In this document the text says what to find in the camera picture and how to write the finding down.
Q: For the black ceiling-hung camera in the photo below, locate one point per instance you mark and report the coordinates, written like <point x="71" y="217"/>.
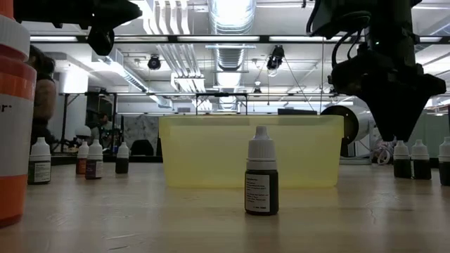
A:
<point x="154" y="62"/>
<point x="275" y="58"/>

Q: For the small green food coloring bottle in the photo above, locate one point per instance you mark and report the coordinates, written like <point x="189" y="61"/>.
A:
<point x="39" y="168"/>

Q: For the pale green partition screen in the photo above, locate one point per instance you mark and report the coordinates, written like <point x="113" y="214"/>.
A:
<point x="432" y="130"/>

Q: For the black monitor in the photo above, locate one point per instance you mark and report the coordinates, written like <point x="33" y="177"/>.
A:
<point x="297" y="111"/>

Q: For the large orange food coloring bottle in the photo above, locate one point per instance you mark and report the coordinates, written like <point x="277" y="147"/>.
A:
<point x="14" y="140"/>

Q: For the small dark food coloring bottle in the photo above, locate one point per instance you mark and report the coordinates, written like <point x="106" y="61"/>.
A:
<point x="402" y="168"/>
<point x="445" y="172"/>
<point x="420" y="170"/>

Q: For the person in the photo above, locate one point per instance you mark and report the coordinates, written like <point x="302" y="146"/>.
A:
<point x="44" y="98"/>
<point x="102" y="121"/>

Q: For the white camera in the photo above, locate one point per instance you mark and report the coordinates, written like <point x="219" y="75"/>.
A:
<point x="358" y="123"/>

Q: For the white light bar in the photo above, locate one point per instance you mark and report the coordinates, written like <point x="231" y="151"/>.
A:
<point x="218" y="38"/>
<point x="430" y="39"/>
<point x="299" y="38"/>
<point x="52" y="38"/>

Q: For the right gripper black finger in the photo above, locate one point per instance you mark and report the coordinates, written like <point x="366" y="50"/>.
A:
<point x="381" y="105"/>
<point x="411" y="95"/>

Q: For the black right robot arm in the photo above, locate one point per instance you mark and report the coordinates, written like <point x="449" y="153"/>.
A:
<point x="386" y="21"/>

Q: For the silver round ventilation duct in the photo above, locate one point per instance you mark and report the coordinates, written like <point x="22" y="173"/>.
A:
<point x="230" y="21"/>

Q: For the grey patterned panel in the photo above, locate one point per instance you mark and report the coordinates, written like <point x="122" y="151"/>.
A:
<point x="140" y="126"/>

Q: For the black background rig frame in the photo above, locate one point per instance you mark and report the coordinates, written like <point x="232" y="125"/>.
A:
<point x="64" y="123"/>

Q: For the small purple food coloring bottle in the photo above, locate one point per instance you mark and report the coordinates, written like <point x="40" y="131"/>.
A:
<point x="94" y="168"/>

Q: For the yellow translucent plastic bin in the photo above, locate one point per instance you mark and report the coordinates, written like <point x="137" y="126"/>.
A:
<point x="211" y="151"/>

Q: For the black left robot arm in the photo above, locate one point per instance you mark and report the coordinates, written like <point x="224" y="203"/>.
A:
<point x="31" y="8"/>

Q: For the black background chair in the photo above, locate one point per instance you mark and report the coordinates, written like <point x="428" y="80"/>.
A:
<point x="141" y="148"/>

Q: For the small orange-brown food coloring bottle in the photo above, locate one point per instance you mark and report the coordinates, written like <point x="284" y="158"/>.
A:
<point x="82" y="165"/>

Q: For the small dark green coloring bottle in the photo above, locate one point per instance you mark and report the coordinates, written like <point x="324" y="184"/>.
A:
<point x="122" y="165"/>

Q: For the small black food coloring bottle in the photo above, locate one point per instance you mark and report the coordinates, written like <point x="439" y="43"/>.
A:
<point x="262" y="189"/>

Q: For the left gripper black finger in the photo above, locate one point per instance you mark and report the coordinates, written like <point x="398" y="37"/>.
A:
<point x="105" y="8"/>
<point x="102" y="40"/>

